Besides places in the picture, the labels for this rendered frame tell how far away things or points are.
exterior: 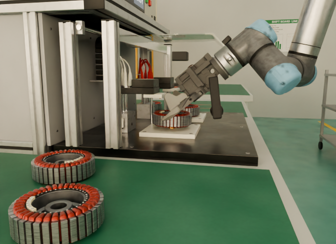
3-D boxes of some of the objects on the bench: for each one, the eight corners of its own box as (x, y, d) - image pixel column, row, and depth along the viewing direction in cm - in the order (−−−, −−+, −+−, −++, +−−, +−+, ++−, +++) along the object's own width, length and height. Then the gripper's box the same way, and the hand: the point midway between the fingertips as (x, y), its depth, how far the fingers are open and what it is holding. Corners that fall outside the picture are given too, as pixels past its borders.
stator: (19, 178, 53) (17, 158, 53) (70, 162, 63) (69, 145, 62) (57, 192, 47) (56, 170, 47) (107, 172, 56) (107, 153, 56)
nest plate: (200, 128, 89) (200, 124, 89) (195, 139, 75) (195, 134, 75) (153, 126, 92) (153, 122, 92) (139, 136, 78) (139, 132, 78)
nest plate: (206, 116, 113) (206, 112, 113) (202, 122, 98) (203, 119, 98) (168, 114, 116) (168, 111, 116) (159, 121, 101) (159, 117, 101)
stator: (193, 122, 88) (194, 110, 87) (188, 129, 77) (189, 115, 76) (157, 120, 90) (157, 108, 89) (147, 127, 79) (147, 113, 78)
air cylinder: (136, 127, 90) (135, 110, 89) (128, 133, 82) (127, 113, 81) (120, 127, 91) (120, 109, 90) (111, 132, 83) (110, 113, 83)
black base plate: (242, 117, 122) (243, 112, 122) (257, 166, 60) (258, 156, 60) (135, 114, 132) (135, 109, 131) (53, 153, 70) (53, 144, 69)
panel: (136, 109, 132) (135, 41, 127) (51, 145, 68) (42, 12, 64) (134, 109, 132) (133, 41, 128) (46, 145, 69) (37, 12, 64)
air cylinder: (155, 116, 113) (155, 101, 112) (150, 119, 106) (150, 104, 105) (142, 115, 114) (142, 101, 113) (136, 118, 107) (136, 103, 106)
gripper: (211, 54, 87) (160, 96, 92) (206, 49, 69) (143, 102, 74) (229, 76, 87) (177, 117, 92) (229, 78, 69) (164, 128, 74)
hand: (169, 117), depth 83 cm, fingers closed on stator, 13 cm apart
